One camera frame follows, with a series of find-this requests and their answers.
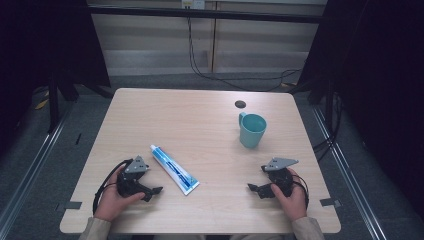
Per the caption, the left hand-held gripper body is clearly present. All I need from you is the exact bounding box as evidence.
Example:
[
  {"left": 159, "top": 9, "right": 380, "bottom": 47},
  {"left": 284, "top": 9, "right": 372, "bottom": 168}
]
[{"left": 115, "top": 155, "right": 150, "bottom": 198}]

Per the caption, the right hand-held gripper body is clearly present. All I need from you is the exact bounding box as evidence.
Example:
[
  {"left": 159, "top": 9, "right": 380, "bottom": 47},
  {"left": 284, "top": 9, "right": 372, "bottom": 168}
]
[{"left": 260, "top": 157, "right": 300, "bottom": 198}]

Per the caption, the blue and white toothpaste tube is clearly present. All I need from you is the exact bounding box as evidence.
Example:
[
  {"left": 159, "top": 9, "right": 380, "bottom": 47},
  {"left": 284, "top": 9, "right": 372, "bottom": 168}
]
[{"left": 149, "top": 144, "right": 201, "bottom": 197}]

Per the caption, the teal cup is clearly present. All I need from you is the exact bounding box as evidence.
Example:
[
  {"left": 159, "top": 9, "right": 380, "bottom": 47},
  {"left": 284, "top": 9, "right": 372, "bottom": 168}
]
[{"left": 238, "top": 111, "right": 268, "bottom": 150}]

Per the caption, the person's right hand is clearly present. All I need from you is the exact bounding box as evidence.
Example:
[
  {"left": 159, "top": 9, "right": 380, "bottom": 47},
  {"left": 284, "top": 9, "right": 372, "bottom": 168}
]
[{"left": 270, "top": 167, "right": 308, "bottom": 223}]

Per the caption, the person's left hand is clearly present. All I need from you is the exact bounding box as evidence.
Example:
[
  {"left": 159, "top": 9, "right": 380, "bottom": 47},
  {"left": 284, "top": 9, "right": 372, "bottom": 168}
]
[{"left": 94, "top": 164, "right": 146, "bottom": 223}]

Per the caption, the grey tape strip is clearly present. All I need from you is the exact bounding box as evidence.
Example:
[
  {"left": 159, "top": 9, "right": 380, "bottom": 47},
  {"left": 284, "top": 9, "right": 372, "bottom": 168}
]
[
  {"left": 64, "top": 200, "right": 83, "bottom": 211},
  {"left": 319, "top": 197, "right": 342, "bottom": 208}
]

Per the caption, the black metal stand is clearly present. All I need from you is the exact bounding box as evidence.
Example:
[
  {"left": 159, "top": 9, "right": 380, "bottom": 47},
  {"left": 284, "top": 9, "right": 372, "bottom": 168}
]
[{"left": 47, "top": 73, "right": 115, "bottom": 135}]

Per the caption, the yellow scrap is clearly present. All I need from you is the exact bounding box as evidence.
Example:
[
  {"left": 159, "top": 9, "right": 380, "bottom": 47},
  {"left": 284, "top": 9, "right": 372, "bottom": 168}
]
[{"left": 34, "top": 98, "right": 50, "bottom": 111}]

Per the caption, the dark curtain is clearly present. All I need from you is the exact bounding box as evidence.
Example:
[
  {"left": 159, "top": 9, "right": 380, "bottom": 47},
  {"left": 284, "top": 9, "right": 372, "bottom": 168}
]
[
  {"left": 0, "top": 0, "right": 112, "bottom": 158},
  {"left": 296, "top": 0, "right": 424, "bottom": 211}
]

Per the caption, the black horizontal bar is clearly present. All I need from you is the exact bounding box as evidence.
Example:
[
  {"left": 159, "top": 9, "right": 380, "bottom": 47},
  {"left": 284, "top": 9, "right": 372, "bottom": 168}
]
[{"left": 88, "top": 5, "right": 325, "bottom": 25}]

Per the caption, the right hand-held gripper cable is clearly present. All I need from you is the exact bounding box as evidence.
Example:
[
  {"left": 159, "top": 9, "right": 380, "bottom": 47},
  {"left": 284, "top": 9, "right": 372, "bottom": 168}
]
[{"left": 289, "top": 170, "right": 310, "bottom": 209}]

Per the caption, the bundle of black floor cables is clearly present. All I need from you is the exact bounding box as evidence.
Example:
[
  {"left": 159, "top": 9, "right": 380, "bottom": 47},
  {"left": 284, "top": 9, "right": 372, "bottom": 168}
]
[{"left": 312, "top": 92, "right": 345, "bottom": 162}]

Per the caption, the aluminium floor rail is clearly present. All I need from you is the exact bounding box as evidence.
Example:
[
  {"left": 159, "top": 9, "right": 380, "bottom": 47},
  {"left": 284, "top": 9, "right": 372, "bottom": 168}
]
[
  {"left": 311, "top": 105, "right": 388, "bottom": 240},
  {"left": 0, "top": 111, "right": 69, "bottom": 232}
]

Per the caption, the black wall cable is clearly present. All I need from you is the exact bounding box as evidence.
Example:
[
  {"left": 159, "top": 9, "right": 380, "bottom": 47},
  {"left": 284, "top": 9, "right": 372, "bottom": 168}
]
[{"left": 186, "top": 16, "right": 303, "bottom": 93}]

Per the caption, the white wall power outlet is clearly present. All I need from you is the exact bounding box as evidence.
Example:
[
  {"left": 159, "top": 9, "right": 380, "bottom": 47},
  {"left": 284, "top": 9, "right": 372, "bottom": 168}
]
[{"left": 180, "top": 0, "right": 206, "bottom": 10}]

